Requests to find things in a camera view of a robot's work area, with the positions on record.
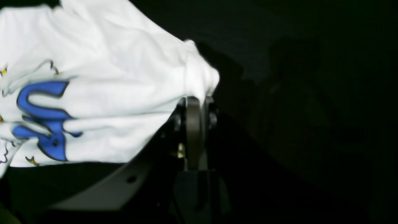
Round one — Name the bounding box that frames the black table cloth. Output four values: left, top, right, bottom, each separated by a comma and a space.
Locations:
1, 0, 397, 224

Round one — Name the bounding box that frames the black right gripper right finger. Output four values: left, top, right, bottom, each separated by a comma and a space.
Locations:
201, 96, 219, 171

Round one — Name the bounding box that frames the white printed t-shirt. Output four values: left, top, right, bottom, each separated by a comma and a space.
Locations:
1, 0, 220, 177

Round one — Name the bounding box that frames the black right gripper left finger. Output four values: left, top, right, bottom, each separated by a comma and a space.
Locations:
51, 97, 202, 212

